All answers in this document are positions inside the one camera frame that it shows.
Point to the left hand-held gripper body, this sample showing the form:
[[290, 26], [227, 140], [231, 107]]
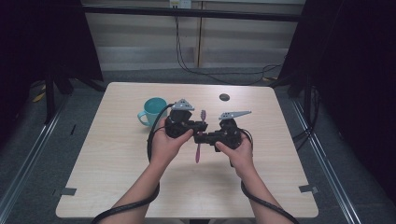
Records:
[[177, 124]]

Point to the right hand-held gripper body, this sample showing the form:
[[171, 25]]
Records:
[[230, 133]]

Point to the pink toothbrush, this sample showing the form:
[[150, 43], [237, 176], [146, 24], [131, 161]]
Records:
[[198, 152]]

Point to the person's right hand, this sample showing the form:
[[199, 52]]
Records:
[[239, 157]]

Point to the person's left hand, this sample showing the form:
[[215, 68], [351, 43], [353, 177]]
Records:
[[166, 149]]

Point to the teal cup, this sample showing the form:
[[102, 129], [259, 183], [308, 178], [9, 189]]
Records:
[[152, 112]]

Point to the dark round table grommet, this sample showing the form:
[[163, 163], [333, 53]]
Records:
[[224, 97]]

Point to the black metal stand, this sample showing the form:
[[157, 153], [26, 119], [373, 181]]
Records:
[[49, 99], [306, 93]]

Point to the grey tape piece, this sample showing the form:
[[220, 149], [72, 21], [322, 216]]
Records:
[[308, 188], [68, 191]]

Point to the black horizontal bar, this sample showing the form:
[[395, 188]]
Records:
[[186, 13]]

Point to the black curtain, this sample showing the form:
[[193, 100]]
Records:
[[355, 77], [37, 37]]

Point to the yellow thing on floor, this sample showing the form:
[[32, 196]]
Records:
[[39, 97]]

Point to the metal floor rail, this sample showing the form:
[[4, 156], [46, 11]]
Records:
[[330, 174], [28, 161]]

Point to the white wall outlet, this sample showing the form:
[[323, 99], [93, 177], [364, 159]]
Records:
[[180, 3]]

